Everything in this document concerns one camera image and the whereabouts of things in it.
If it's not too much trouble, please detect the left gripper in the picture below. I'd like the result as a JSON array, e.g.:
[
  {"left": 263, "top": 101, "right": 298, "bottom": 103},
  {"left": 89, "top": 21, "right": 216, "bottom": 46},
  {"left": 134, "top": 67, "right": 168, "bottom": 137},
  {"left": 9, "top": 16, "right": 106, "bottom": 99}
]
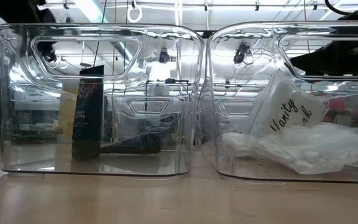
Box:
[{"left": 38, "top": 42, "right": 58, "bottom": 63}]

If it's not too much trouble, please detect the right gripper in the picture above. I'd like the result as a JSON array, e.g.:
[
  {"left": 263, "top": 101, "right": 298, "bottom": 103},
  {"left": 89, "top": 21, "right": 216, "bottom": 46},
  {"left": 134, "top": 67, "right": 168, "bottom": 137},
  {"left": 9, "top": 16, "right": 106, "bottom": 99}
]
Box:
[{"left": 290, "top": 40, "right": 358, "bottom": 78}]

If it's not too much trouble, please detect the ceiling light strip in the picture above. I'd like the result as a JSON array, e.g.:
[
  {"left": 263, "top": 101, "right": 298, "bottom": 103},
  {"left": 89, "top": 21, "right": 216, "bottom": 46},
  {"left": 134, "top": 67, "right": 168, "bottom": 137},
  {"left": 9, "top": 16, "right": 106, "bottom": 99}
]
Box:
[{"left": 73, "top": 0, "right": 110, "bottom": 24}]

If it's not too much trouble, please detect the clear plastic bin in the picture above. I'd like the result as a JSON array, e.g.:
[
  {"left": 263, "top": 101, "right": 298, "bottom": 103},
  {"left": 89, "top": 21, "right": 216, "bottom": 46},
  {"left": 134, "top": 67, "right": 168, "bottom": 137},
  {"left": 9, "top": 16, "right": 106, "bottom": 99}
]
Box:
[
  {"left": 205, "top": 21, "right": 358, "bottom": 185},
  {"left": 199, "top": 93, "right": 295, "bottom": 152},
  {"left": 95, "top": 92, "right": 200, "bottom": 151},
  {"left": 0, "top": 23, "right": 205, "bottom": 180}
]

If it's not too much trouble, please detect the white yellow wipes canister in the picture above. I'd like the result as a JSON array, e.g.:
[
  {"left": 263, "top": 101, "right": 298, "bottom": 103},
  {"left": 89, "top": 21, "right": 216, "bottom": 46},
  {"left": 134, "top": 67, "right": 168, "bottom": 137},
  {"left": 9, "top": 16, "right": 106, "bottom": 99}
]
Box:
[{"left": 56, "top": 81, "right": 81, "bottom": 141}]

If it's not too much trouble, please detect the black ceiling-hung device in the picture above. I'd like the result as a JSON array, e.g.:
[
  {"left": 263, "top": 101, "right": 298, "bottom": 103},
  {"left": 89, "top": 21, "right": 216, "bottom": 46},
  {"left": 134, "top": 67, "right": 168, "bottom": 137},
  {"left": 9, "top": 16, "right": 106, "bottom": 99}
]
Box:
[
  {"left": 233, "top": 42, "right": 250, "bottom": 65},
  {"left": 158, "top": 49, "right": 171, "bottom": 65}
]

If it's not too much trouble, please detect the white hanging ring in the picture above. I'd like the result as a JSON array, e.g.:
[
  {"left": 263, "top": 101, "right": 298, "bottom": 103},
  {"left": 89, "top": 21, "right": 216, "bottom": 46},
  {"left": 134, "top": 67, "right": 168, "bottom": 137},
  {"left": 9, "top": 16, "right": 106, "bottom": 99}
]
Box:
[{"left": 126, "top": 5, "right": 144, "bottom": 24}]

